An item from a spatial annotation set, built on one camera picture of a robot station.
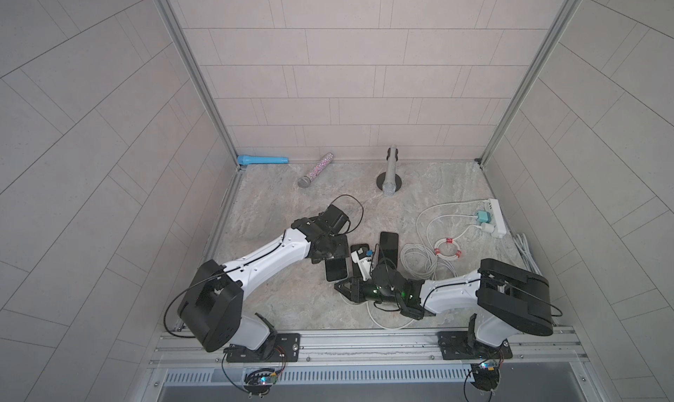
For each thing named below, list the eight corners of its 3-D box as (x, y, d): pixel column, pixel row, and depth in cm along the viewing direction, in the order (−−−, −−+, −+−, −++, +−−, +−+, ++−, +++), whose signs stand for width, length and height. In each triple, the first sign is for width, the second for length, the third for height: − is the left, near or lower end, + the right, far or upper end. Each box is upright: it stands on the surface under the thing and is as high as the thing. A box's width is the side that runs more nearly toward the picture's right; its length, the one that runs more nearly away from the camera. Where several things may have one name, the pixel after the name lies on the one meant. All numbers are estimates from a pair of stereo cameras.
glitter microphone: (298, 186, 110) (297, 181, 107) (328, 156, 122) (328, 150, 119) (305, 190, 109) (304, 185, 106) (335, 159, 120) (335, 154, 118)
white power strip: (491, 238, 95) (496, 231, 91) (482, 204, 105) (487, 197, 101) (502, 239, 95) (508, 233, 91) (493, 205, 104) (498, 198, 101)
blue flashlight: (236, 166, 117) (234, 163, 115) (239, 158, 120) (238, 154, 119) (287, 166, 117) (287, 163, 115) (289, 158, 120) (288, 155, 119)
